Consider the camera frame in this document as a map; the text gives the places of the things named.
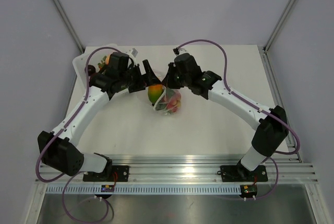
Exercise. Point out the small circuit board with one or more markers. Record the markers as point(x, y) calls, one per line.
point(248, 191)
point(107, 188)

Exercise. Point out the white slotted cable duct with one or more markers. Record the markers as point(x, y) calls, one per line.
point(127, 189)

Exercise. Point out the clear zip top bag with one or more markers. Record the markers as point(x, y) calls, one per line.
point(143, 97)

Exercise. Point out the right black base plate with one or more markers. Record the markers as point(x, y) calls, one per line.
point(234, 173)

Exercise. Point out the white plastic basket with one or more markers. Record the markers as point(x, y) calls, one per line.
point(79, 63)

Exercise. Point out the right small circuit board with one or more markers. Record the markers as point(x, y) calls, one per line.
point(248, 191)

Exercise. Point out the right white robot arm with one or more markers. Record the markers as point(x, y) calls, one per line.
point(269, 124)

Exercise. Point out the yellow red mango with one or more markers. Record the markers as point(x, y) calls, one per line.
point(154, 92)

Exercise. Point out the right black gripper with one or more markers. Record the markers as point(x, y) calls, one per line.
point(168, 81)

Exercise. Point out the dark plum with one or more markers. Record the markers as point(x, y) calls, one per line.
point(90, 70)

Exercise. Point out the left small circuit board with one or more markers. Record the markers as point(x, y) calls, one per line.
point(107, 188)

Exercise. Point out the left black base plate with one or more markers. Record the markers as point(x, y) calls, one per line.
point(109, 174)

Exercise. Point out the small orange fruit sprig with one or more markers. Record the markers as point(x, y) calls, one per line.
point(102, 67)

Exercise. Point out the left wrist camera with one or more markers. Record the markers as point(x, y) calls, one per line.
point(132, 52)

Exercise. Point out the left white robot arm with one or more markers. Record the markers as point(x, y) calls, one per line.
point(58, 148)

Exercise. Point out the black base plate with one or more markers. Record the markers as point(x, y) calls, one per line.
point(234, 173)
point(109, 174)

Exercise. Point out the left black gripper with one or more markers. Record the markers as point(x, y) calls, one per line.
point(149, 77)

